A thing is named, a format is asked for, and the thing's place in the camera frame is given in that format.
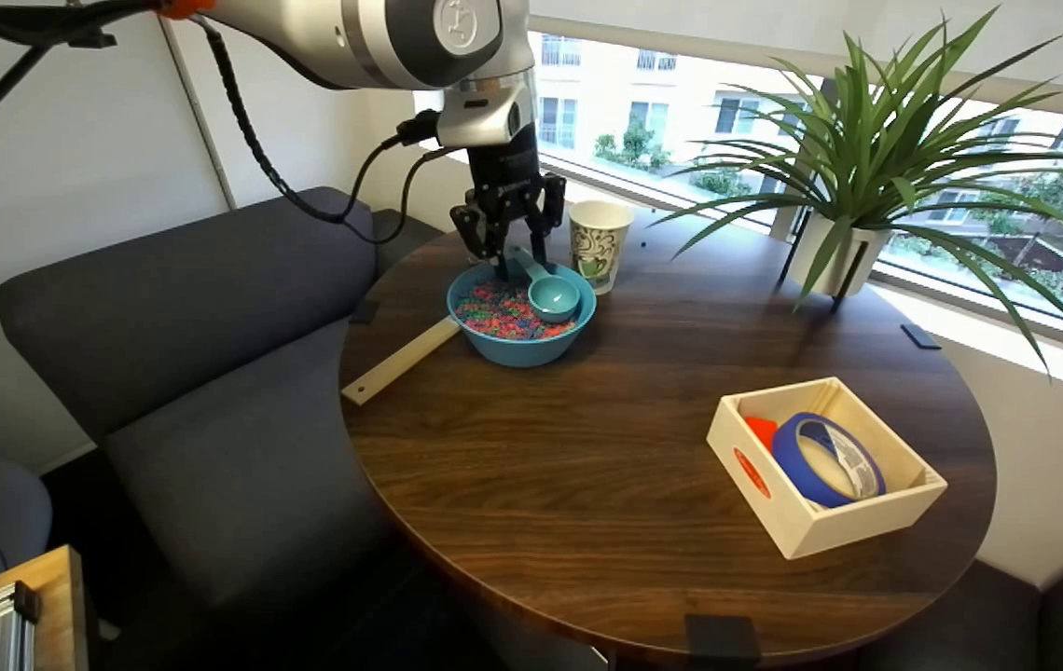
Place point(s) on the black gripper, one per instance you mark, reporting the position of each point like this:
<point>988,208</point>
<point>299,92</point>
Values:
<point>509,186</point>

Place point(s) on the green potted plant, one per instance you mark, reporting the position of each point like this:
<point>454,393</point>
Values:
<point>887,138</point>

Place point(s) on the teal plastic spoon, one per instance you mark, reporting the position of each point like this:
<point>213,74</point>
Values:
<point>549,298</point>

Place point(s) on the white patterned paper cup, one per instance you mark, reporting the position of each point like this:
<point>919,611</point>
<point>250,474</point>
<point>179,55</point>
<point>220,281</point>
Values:
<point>598,232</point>

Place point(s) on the blue tape roll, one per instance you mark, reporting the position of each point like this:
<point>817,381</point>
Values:
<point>826,464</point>

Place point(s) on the dark grey sofa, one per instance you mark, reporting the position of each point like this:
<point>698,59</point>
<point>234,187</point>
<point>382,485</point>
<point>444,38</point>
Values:
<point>202,360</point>

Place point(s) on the yellow wooden ruler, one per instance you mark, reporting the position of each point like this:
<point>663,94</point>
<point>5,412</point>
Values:
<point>398,363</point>

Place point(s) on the white wooden box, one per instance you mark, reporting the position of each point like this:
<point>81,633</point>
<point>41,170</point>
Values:
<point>745,429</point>

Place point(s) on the small black table sensor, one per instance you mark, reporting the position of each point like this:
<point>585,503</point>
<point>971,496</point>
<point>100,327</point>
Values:
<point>919,339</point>

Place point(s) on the blue bowl with beads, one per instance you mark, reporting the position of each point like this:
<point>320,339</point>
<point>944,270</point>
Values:
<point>503,324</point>

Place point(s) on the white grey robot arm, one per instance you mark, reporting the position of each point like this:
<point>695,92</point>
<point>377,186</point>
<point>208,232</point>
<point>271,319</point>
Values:
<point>473,50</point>

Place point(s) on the round wooden table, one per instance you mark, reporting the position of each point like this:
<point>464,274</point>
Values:
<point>585,496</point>

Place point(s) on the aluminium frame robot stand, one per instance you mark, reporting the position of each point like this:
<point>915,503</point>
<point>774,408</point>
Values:
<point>41,612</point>

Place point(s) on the white plant pot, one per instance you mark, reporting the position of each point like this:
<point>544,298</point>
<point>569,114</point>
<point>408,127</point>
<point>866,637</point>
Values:
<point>828,259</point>

